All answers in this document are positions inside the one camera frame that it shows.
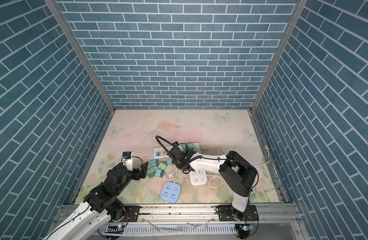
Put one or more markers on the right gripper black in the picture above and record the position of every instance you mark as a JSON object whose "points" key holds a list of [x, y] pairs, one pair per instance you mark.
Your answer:
{"points": [[177, 165]]}

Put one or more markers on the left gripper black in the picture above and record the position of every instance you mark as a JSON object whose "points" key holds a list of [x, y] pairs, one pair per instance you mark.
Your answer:
{"points": [[143, 172]]}

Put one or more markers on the green plug adapter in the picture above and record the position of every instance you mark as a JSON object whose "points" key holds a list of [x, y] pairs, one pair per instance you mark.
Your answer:
{"points": [[151, 172], [191, 146], [162, 165]]}

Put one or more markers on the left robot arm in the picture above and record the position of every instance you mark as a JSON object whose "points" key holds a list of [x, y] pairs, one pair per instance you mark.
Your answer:
{"points": [[101, 206]]}

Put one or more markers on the white long power strip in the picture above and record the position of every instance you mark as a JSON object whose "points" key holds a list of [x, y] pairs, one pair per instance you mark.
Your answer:
{"points": [[160, 152]]}

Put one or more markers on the white square power socket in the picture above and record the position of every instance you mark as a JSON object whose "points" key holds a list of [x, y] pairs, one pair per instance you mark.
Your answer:
{"points": [[198, 178]]}

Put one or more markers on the blue square power socket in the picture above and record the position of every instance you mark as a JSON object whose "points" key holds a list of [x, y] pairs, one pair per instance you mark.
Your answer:
{"points": [[170, 192]]}

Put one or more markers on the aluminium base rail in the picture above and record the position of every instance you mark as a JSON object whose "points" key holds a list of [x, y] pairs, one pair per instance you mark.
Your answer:
{"points": [[281, 220]]}

